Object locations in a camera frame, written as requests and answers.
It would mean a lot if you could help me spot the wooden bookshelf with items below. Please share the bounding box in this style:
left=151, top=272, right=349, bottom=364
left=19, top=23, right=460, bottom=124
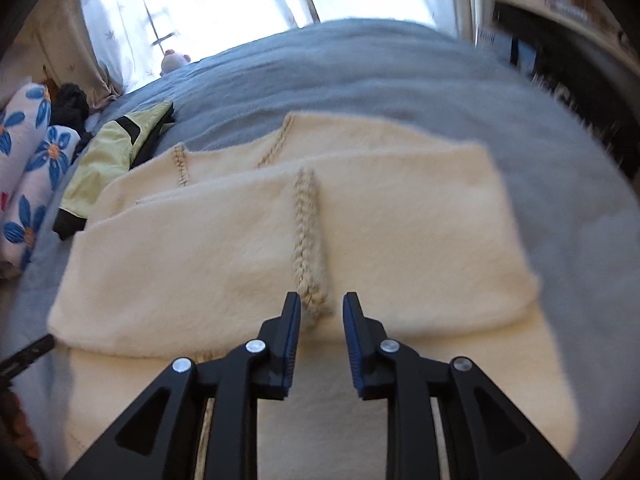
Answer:
left=490, top=0, right=639, bottom=176

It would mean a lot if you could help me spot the small pink plush toy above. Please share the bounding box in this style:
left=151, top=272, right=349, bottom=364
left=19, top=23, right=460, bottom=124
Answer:
left=160, top=49, right=191, bottom=77

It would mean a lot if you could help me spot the blue floral folded quilt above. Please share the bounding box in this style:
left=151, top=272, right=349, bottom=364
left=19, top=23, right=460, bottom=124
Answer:
left=1, top=82, right=80, bottom=280

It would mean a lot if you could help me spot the grey-blue fleece bed blanket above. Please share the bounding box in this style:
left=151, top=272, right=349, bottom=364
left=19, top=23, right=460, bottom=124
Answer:
left=0, top=17, right=640, bottom=476

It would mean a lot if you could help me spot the yellow-green and black folded garment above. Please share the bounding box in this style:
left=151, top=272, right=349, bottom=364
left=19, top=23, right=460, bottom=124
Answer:
left=53, top=101, right=174, bottom=240

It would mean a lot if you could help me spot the white floral sheer curtain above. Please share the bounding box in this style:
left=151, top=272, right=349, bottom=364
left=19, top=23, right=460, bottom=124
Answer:
left=80, top=0, right=475, bottom=92

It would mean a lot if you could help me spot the cream fuzzy knit cardigan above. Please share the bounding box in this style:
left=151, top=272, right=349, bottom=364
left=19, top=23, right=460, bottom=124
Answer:
left=48, top=113, right=578, bottom=479

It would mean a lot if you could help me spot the black fuzzy item by quilt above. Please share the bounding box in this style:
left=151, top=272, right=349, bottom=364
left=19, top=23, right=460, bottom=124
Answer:
left=50, top=82, right=91, bottom=146

